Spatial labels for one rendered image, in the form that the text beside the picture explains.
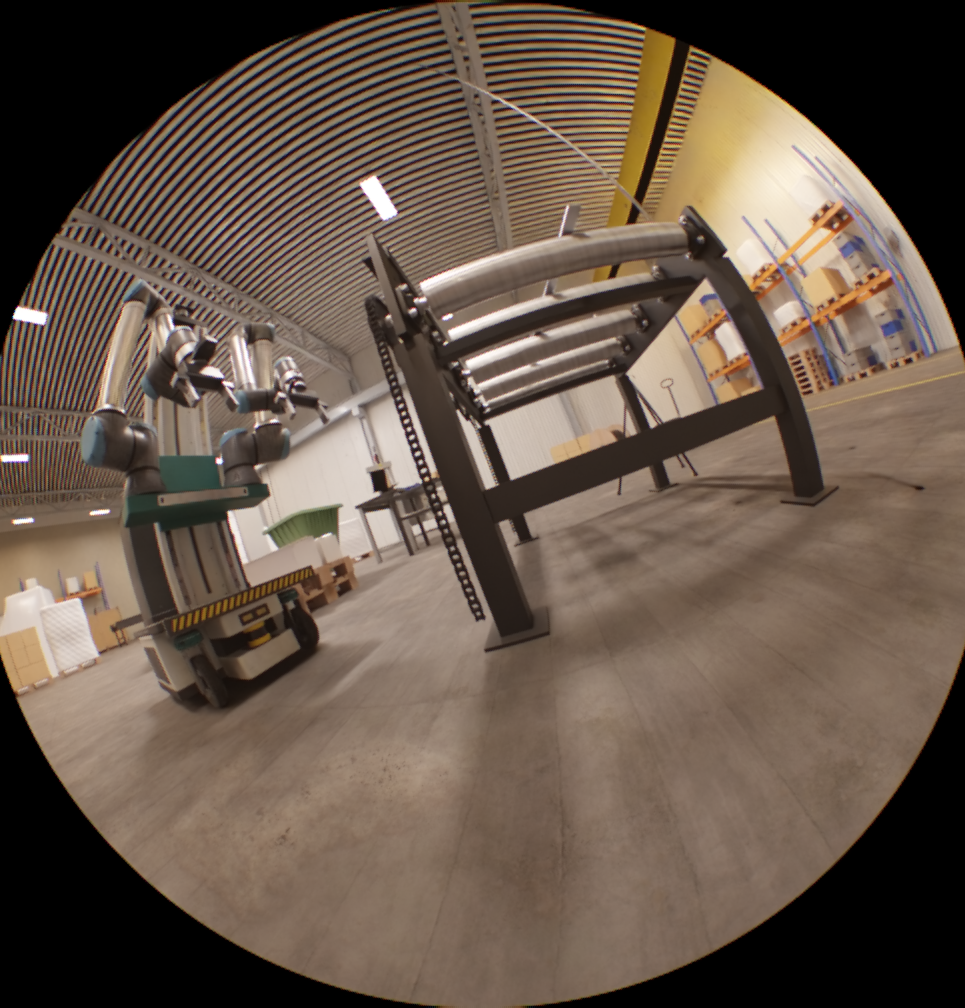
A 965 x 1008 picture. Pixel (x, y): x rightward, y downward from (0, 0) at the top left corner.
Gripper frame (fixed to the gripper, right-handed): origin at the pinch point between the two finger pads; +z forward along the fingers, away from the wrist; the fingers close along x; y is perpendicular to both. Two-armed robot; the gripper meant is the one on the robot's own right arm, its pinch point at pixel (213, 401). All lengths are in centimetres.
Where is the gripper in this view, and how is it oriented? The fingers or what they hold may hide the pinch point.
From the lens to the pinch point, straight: 85.5
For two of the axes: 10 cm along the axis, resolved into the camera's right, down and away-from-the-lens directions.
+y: -7.1, 6.9, 1.5
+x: -0.6, 1.5, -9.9
